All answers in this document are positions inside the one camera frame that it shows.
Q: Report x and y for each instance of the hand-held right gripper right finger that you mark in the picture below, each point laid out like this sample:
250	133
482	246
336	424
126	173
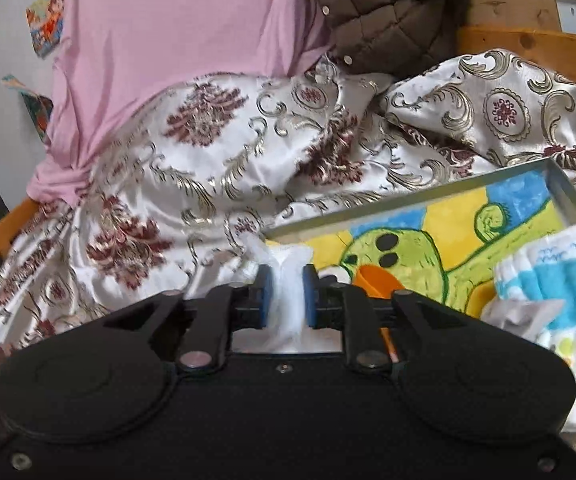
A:
311	296

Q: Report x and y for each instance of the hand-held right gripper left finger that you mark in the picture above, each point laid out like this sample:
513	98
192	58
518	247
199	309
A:
265	296

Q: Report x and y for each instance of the white tissue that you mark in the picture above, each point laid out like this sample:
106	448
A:
288	290

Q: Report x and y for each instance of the grey metal tray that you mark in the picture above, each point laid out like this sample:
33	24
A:
568	195

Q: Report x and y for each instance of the orange pencil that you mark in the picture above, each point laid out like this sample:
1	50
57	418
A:
389	346

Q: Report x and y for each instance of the yellow dinosaur print cloth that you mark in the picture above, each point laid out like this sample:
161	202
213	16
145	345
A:
433	245

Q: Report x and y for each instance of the white red floral bedspread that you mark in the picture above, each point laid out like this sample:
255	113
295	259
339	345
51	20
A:
193	185

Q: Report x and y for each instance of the white blue print diaper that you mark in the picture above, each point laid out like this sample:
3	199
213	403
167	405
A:
568	280

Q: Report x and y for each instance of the pink sheet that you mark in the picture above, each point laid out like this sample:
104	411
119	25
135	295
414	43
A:
178	45

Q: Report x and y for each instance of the brown puffer jacket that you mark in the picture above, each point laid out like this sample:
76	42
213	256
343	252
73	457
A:
388	10

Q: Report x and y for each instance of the colourful wall poster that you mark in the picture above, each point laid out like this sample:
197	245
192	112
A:
47	20
35	110

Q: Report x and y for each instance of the wooden bed frame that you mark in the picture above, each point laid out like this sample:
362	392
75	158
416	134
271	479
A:
543	50

